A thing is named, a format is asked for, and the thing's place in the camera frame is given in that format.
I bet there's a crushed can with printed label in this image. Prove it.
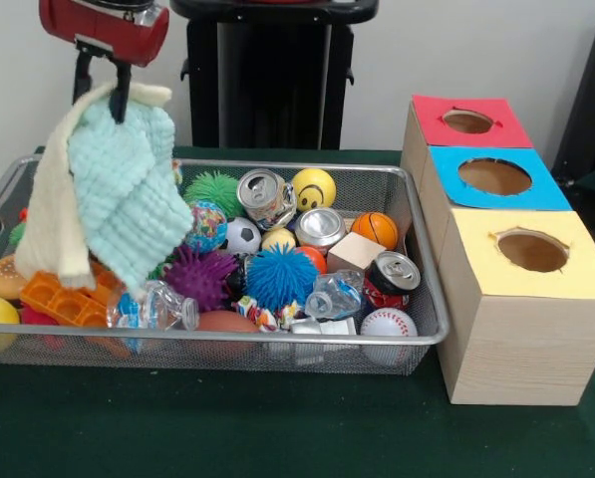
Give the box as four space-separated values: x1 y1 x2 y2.
236 168 298 231

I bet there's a wooden box with three holes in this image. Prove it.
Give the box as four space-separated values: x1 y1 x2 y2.
400 94 595 407

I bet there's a blue spiky ball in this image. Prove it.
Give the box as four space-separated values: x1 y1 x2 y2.
244 242 321 313

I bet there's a crushed silver can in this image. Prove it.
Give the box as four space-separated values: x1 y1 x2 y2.
294 207 348 255

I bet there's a silver mesh bin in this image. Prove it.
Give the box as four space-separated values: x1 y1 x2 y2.
0 153 450 377

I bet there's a small orange basketball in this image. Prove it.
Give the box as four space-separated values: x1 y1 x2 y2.
350 211 401 251

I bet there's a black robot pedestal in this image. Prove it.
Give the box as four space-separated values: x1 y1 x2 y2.
169 0 381 150

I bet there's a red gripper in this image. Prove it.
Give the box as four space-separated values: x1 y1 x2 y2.
39 0 171 124

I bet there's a globe print ball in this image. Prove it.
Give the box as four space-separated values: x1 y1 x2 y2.
184 200 228 255

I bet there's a crushed red soda can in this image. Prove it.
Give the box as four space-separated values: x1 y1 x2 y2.
364 250 422 311

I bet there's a mint green waffle cloth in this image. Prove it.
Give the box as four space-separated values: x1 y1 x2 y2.
67 102 195 300

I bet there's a white baseball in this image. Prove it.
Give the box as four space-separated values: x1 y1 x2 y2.
360 307 419 367

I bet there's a small soccer ball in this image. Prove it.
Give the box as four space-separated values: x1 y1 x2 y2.
224 217 263 255

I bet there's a yellow smiley ball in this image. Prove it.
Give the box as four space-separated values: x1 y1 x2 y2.
291 167 338 213

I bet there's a cream waffle cloth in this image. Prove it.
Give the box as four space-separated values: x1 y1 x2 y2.
15 81 173 291

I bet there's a yellow plush toy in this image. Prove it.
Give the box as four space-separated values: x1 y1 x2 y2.
260 227 297 253

